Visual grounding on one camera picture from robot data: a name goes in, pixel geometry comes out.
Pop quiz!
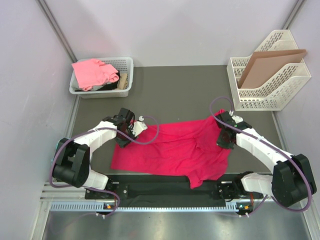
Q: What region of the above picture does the magenta t shirt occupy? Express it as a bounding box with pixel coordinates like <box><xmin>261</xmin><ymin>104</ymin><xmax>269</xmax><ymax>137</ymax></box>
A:
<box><xmin>110</xmin><ymin>116</ymin><xmax>231</xmax><ymax>189</ymax></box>

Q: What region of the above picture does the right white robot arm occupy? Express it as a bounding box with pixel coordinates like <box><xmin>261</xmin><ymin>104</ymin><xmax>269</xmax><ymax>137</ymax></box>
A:
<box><xmin>214</xmin><ymin>111</ymin><xmax>317</xmax><ymax>208</ymax></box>

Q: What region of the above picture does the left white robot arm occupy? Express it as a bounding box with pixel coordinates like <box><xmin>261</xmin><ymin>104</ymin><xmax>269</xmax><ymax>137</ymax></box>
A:
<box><xmin>50</xmin><ymin>108</ymin><xmax>147</xmax><ymax>199</ymax></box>

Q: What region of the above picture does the black cloth in basket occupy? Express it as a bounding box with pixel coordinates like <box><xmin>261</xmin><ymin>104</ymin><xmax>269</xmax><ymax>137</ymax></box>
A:
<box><xmin>73</xmin><ymin>82</ymin><xmax>119</xmax><ymax>92</ymax></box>

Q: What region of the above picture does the beige folded cloth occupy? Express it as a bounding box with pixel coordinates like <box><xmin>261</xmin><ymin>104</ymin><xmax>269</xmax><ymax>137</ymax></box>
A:
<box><xmin>117</xmin><ymin>73</ymin><xmax>128</xmax><ymax>90</ymax></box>

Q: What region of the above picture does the white perforated file organizer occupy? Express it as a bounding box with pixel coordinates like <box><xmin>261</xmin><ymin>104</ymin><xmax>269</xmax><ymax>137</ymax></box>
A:
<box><xmin>226</xmin><ymin>29</ymin><xmax>312</xmax><ymax>111</ymax></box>

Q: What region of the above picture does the white plastic laundry basket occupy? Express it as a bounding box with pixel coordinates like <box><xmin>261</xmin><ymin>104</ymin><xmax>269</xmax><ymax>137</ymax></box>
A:
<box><xmin>69</xmin><ymin>56</ymin><xmax>134</xmax><ymax>99</ymax></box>

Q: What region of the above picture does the grey cloth in basket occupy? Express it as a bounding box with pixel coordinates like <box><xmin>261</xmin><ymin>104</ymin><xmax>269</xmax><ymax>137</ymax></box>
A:
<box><xmin>70</xmin><ymin>81</ymin><xmax>111</xmax><ymax>92</ymax></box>

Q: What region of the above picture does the light pink t shirt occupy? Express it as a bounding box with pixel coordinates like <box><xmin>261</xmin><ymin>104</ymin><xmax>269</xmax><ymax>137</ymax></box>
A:
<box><xmin>72</xmin><ymin>58</ymin><xmax>120</xmax><ymax>92</ymax></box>

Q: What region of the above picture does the brown cardboard sheet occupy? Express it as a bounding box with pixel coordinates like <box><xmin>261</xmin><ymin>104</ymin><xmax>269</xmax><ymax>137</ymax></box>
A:
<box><xmin>237</xmin><ymin>49</ymin><xmax>307</xmax><ymax>89</ymax></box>

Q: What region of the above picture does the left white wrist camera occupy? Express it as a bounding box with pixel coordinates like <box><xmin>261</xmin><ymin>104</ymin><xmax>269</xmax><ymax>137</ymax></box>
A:
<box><xmin>131</xmin><ymin>116</ymin><xmax>148</xmax><ymax>137</ymax></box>

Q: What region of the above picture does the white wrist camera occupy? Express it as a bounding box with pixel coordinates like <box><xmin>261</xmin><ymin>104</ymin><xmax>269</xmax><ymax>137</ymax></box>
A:
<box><xmin>231</xmin><ymin>114</ymin><xmax>243</xmax><ymax>125</ymax></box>
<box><xmin>131</xmin><ymin>116</ymin><xmax>148</xmax><ymax>137</ymax></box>

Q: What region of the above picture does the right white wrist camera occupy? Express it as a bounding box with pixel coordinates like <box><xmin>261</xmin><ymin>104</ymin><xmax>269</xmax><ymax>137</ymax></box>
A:
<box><xmin>231</xmin><ymin>114</ymin><xmax>243</xmax><ymax>125</ymax></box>

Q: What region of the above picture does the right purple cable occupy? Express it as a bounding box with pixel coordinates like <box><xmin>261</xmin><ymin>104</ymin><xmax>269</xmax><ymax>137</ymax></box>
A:
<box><xmin>209</xmin><ymin>96</ymin><xmax>315</xmax><ymax>218</ymax></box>

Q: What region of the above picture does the purple cable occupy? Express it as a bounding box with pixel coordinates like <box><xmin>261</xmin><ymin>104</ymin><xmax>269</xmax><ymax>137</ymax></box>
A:
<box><xmin>48</xmin><ymin>115</ymin><xmax>160</xmax><ymax>218</ymax></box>
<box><xmin>209</xmin><ymin>96</ymin><xmax>315</xmax><ymax>218</ymax></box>

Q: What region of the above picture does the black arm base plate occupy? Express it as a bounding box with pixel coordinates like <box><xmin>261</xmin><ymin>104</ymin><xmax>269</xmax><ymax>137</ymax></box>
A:
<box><xmin>84</xmin><ymin>173</ymin><xmax>253</xmax><ymax>207</ymax></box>

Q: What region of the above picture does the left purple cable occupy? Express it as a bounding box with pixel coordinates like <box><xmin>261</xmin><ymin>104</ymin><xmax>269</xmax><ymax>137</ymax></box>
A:
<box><xmin>48</xmin><ymin>115</ymin><xmax>160</xmax><ymax>218</ymax></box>

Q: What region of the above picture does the white slotted cable duct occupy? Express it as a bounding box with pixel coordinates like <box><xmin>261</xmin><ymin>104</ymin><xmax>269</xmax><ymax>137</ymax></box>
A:
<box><xmin>50</xmin><ymin>201</ymin><xmax>250</xmax><ymax>213</ymax></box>

